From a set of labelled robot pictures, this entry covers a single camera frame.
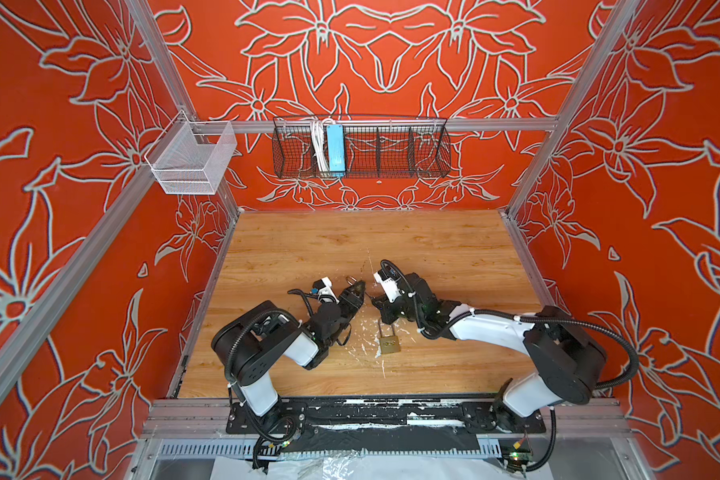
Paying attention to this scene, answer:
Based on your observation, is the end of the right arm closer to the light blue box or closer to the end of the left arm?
the end of the left arm

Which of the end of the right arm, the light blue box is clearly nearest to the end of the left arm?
the end of the right arm

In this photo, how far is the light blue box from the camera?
90 centimetres
